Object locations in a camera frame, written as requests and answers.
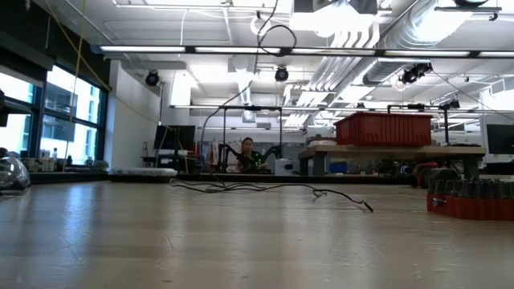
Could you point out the black background robot arm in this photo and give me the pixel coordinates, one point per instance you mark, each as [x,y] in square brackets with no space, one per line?
[225,154]
[274,151]

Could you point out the person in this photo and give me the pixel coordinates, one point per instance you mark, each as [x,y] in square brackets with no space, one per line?
[249,154]

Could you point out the white appliance box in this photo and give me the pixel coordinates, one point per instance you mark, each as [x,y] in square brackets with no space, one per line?
[284,167]

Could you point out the black monitor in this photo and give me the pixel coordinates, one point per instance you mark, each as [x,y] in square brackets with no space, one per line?
[174,138]
[500,138]

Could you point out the blue bin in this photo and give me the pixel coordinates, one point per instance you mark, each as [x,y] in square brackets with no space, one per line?
[338,168]

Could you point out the black desk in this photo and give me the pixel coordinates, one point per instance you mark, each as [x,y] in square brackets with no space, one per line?
[168,162]

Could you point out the flat white tray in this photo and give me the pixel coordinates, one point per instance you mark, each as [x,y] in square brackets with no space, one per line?
[140,172]

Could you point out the large red ribbed bin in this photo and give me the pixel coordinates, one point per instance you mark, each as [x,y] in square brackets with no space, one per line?
[381,130]

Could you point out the wooden workbench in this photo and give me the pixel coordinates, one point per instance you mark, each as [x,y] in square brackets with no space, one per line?
[393,151]

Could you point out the long ceiling light strip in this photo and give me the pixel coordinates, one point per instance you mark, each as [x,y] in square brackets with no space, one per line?
[140,49]

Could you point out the grey red plastic piece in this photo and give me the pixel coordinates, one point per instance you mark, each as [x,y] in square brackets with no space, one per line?
[441,178]

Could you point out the black equipment stand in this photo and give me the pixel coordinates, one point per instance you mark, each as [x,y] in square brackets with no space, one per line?
[445,120]

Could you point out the red bit holder block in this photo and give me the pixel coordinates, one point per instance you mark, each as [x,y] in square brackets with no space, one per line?
[470,208]

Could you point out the black eyeglasses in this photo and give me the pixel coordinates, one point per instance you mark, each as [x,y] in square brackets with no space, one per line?
[14,176]

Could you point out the black gantry frame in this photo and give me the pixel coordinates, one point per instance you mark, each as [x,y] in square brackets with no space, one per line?
[253,108]

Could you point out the black ceiling camera rig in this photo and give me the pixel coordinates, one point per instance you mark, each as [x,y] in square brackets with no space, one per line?
[413,73]

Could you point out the silver ceiling duct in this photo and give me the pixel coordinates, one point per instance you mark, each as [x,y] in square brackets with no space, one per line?
[405,28]

